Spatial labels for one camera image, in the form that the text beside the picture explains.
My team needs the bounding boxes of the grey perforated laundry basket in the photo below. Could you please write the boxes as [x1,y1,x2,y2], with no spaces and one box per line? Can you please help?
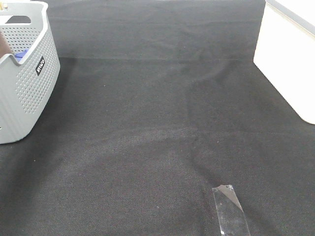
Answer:
[0,0,60,144]

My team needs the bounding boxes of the brown towel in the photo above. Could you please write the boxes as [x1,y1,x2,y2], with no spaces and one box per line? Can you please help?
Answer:
[0,32,12,58]

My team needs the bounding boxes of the black table cloth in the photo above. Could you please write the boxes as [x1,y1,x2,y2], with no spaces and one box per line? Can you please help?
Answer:
[0,0,315,236]

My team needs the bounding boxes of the clear tape strip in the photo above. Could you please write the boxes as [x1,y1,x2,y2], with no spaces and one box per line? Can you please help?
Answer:
[212,185,250,236]

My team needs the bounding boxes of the blue towel in basket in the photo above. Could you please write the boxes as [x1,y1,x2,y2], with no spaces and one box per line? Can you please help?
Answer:
[14,49,28,61]

